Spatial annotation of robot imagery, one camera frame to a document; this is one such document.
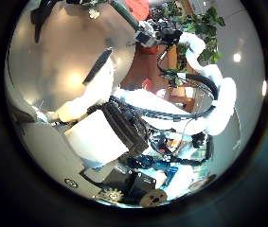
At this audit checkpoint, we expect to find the orange curved sofa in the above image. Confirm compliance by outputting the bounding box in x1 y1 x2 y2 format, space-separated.
123 0 151 22

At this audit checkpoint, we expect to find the green leafy plant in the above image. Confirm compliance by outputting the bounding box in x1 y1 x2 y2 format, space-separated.
151 0 226 72

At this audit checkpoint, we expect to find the robot mounting frame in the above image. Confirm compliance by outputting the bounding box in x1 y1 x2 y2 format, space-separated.
125 154 180 187

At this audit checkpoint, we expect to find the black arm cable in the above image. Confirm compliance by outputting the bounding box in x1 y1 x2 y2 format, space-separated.
109 71 220 122

